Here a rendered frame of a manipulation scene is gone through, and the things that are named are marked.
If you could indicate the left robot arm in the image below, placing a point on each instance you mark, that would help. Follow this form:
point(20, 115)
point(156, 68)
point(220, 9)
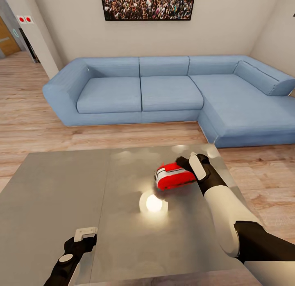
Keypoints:
point(67, 268)

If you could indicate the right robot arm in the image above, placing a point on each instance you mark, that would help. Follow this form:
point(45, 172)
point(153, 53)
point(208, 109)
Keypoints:
point(240, 234)

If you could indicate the radio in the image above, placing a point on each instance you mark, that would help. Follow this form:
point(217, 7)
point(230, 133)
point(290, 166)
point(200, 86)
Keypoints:
point(172, 176)

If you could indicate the sofa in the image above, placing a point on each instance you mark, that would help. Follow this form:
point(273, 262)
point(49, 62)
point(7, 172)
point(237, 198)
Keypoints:
point(236, 100)

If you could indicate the door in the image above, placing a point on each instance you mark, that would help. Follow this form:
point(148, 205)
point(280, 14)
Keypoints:
point(7, 42)

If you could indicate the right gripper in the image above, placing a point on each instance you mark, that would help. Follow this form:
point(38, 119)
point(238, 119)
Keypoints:
point(181, 161)

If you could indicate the picture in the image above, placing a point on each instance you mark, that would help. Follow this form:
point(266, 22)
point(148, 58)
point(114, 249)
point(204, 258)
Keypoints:
point(147, 10)

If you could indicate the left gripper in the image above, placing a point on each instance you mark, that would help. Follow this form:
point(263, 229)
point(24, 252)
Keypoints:
point(84, 245)

